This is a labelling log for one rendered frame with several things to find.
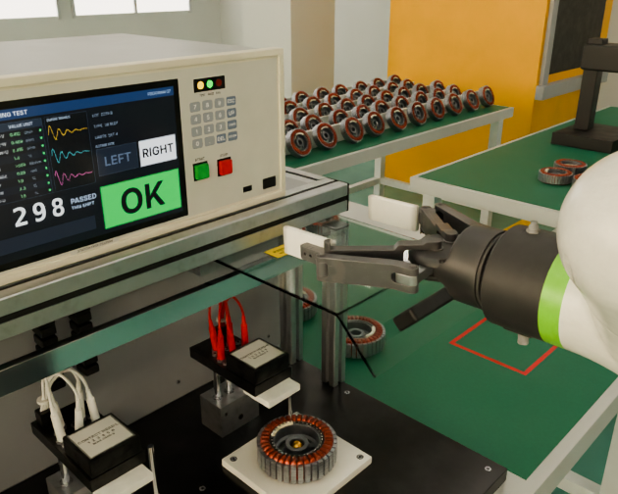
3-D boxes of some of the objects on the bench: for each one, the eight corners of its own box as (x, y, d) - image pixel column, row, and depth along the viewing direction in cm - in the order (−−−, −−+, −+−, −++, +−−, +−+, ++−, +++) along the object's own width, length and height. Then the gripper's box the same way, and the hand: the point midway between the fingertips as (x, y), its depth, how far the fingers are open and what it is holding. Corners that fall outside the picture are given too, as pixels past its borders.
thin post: (166, 507, 84) (159, 446, 80) (156, 514, 83) (148, 452, 79) (159, 501, 85) (152, 440, 81) (148, 508, 84) (141, 446, 80)
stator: (353, 457, 91) (353, 435, 89) (297, 500, 83) (296, 477, 82) (296, 421, 98) (296, 401, 97) (240, 458, 91) (239, 437, 89)
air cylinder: (259, 416, 101) (258, 386, 99) (222, 438, 96) (220, 408, 94) (238, 402, 105) (236, 373, 102) (201, 423, 100) (199, 393, 97)
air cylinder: (124, 499, 85) (119, 466, 83) (71, 531, 80) (64, 498, 78) (104, 479, 88) (98, 448, 86) (51, 510, 83) (44, 476, 81)
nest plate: (371, 463, 92) (372, 456, 91) (297, 522, 82) (297, 516, 81) (296, 417, 101) (296, 411, 101) (222, 466, 91) (221, 459, 91)
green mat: (664, 324, 132) (664, 323, 132) (526, 480, 91) (526, 479, 91) (325, 215, 192) (325, 215, 192) (150, 280, 151) (150, 279, 151)
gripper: (418, 365, 51) (246, 288, 66) (562, 267, 67) (398, 222, 82) (420, 279, 49) (240, 220, 63) (570, 199, 65) (399, 166, 79)
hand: (337, 223), depth 72 cm, fingers open, 13 cm apart
